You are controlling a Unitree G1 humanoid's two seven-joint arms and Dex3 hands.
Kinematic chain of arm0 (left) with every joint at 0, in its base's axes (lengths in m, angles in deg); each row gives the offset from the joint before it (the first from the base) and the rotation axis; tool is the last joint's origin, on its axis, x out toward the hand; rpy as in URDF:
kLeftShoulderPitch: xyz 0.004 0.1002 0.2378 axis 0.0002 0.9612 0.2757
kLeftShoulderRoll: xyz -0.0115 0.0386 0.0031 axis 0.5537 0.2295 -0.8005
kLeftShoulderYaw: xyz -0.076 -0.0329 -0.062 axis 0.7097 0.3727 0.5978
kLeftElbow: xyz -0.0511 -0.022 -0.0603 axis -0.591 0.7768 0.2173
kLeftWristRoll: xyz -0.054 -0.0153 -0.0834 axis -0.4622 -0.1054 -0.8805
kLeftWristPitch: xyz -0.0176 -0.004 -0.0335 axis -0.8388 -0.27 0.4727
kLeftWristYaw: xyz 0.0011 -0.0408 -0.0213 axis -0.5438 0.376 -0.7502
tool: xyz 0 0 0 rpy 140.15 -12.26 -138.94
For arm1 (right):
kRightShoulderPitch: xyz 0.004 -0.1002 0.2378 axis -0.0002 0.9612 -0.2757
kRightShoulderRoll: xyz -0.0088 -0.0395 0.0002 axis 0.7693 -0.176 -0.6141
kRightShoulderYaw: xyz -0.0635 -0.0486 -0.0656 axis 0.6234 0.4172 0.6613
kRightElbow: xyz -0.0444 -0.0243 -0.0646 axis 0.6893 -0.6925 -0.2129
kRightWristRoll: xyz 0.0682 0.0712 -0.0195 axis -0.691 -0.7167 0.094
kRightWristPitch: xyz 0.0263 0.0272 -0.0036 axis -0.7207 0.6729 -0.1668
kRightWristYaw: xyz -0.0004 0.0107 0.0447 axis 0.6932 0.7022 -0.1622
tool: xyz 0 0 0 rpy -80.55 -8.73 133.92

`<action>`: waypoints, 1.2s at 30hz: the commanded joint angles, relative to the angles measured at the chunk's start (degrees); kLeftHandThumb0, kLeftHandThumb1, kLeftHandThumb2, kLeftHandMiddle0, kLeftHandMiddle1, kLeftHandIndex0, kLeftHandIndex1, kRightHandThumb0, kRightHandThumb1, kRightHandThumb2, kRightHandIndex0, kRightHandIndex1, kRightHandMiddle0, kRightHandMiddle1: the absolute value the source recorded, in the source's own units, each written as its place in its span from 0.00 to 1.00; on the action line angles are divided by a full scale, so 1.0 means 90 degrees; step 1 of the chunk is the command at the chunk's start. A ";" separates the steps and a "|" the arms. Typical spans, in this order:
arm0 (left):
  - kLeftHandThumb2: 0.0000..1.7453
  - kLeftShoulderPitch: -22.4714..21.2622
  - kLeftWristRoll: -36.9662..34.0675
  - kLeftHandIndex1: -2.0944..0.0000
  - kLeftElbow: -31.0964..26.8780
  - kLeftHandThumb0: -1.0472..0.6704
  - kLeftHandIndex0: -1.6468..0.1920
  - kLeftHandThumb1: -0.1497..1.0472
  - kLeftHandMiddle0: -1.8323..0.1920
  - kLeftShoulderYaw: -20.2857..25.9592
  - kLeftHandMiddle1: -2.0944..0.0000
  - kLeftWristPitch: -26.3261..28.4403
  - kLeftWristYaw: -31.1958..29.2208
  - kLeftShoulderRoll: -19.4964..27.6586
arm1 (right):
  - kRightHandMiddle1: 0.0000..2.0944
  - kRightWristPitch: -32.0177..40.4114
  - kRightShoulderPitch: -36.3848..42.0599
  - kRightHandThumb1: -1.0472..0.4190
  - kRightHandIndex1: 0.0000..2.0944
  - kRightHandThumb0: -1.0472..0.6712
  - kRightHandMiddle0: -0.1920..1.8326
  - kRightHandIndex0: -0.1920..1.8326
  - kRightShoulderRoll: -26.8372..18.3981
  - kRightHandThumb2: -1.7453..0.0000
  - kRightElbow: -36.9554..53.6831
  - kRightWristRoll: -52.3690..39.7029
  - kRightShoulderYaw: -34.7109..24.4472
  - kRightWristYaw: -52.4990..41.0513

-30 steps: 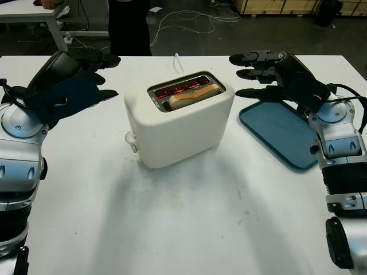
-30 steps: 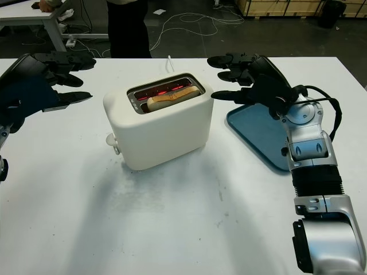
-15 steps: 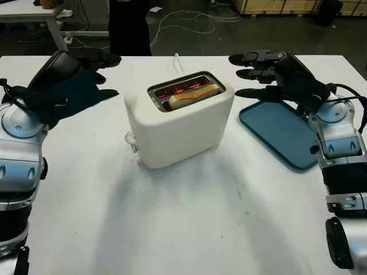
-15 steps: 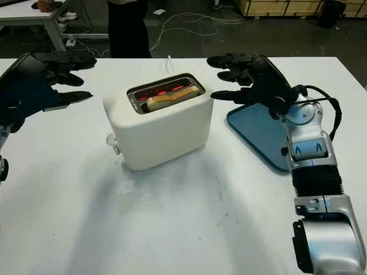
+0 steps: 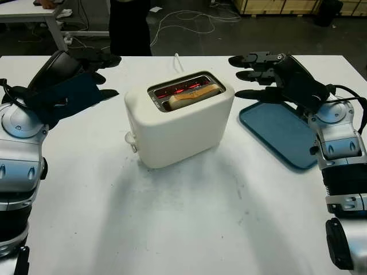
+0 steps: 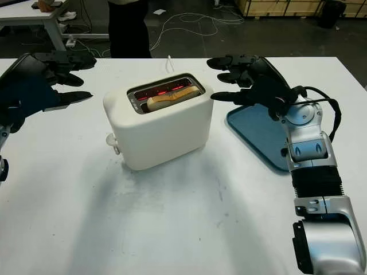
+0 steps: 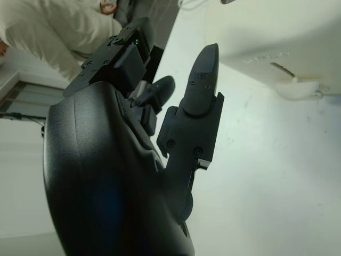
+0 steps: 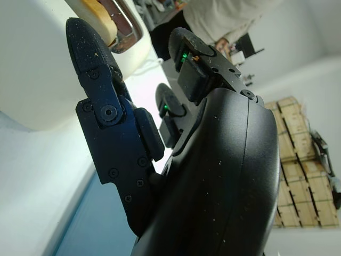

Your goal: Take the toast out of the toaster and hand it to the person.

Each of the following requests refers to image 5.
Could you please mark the person bare hand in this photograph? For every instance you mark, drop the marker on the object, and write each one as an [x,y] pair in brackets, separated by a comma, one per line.
[46,3]

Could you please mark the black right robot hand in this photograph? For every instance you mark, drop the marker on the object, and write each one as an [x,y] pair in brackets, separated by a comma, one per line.
[291,68]

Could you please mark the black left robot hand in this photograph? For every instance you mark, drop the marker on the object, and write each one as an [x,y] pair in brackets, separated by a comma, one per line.
[56,66]

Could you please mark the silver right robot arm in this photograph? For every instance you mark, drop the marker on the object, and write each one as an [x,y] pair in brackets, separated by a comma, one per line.
[338,137]

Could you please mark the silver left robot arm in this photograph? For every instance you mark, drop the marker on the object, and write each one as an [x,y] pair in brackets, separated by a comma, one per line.
[20,160]

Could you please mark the person in black trousers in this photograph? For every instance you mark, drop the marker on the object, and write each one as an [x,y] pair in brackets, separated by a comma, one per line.
[129,28]

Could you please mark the toast slice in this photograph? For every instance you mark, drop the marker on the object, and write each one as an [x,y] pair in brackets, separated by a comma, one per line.
[189,97]

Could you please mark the white two-slot toaster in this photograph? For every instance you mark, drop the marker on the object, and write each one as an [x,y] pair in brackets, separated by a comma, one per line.
[177,134]

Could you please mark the black device on desk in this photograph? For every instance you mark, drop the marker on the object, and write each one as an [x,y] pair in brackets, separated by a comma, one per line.
[36,2]

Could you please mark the white crumpled cloth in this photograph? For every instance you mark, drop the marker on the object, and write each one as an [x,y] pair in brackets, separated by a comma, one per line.
[64,13]

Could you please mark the white desk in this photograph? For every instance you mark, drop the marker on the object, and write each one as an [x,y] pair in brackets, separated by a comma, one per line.
[25,13]

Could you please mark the wooden crate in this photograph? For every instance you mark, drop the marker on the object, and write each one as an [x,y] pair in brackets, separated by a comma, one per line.
[272,5]

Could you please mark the blue plastic tray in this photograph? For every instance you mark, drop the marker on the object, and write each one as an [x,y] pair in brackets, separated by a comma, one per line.
[275,137]

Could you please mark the white paper sheet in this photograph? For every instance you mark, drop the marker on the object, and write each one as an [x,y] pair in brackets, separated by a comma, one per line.
[155,9]

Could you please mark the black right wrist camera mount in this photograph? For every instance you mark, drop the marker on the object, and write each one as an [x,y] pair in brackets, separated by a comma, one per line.
[306,96]

